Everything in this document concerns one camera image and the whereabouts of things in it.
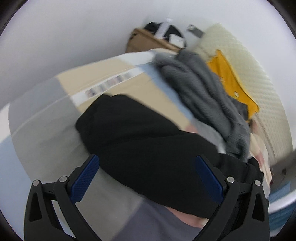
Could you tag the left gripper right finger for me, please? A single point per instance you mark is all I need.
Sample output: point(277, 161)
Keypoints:
point(242, 212)

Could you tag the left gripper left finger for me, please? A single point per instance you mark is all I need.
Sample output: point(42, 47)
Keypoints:
point(41, 221)

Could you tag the black puffer jacket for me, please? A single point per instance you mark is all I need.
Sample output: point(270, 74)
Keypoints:
point(148, 153)

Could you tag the patchwork plaid duvet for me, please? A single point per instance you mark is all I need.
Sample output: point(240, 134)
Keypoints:
point(39, 141)

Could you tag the grey knit garment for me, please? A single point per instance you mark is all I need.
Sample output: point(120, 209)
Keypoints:
point(202, 92)

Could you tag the yellow pillow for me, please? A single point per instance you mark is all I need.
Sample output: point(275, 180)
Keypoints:
point(232, 82)

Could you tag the cream quilted headboard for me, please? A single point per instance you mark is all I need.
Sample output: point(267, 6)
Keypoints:
point(271, 118)

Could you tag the black and white bag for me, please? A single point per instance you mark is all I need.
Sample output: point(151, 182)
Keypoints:
point(152, 27)

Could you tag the grey wall socket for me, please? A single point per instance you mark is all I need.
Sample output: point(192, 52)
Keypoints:
point(195, 31)

